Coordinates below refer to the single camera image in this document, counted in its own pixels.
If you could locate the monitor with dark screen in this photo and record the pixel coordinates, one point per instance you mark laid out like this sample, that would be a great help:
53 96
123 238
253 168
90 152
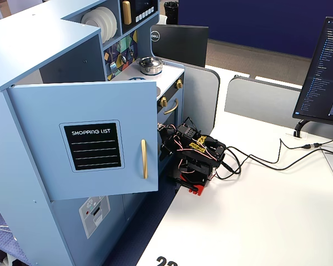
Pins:
324 77

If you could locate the white toy plate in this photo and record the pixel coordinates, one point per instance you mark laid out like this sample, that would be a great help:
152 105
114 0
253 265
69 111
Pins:
108 20
114 19
93 22

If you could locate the black shopping list label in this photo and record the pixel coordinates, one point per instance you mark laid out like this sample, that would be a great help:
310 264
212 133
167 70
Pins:
94 149

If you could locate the dark blue office partition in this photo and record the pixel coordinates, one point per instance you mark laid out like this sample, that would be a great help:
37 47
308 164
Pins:
261 22

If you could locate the silver toy pot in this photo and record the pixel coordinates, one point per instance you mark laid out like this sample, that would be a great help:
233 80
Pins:
149 65

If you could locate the silver toy ladle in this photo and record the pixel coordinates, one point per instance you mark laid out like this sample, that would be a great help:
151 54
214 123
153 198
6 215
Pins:
123 59

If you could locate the grey rounded desk divider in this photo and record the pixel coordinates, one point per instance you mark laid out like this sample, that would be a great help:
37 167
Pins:
199 94
261 102

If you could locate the red table clamp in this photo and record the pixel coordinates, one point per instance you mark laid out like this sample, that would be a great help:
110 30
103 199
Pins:
197 190

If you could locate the blue toy kitchen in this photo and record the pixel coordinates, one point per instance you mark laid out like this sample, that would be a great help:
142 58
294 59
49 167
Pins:
22 55

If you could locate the gold stove knob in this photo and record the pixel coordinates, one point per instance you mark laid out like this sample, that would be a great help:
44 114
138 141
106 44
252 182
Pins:
163 101
179 84

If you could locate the black toy microwave door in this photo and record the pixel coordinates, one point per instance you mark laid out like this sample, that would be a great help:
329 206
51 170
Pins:
144 8

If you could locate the silver toy spatula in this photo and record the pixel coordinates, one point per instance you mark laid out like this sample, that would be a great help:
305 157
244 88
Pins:
112 66

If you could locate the black waste bin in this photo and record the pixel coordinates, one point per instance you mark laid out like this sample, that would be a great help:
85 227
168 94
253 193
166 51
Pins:
171 12

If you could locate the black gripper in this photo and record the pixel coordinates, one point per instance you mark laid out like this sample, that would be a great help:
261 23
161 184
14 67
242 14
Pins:
165 142

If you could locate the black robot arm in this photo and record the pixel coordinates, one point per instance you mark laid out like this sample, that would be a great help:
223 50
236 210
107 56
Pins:
202 159

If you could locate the blue cabinet door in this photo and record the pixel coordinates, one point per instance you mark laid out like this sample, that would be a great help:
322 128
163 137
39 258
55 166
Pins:
100 102

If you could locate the black Dell monitor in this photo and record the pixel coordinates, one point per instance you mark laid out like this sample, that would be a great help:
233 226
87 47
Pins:
183 44

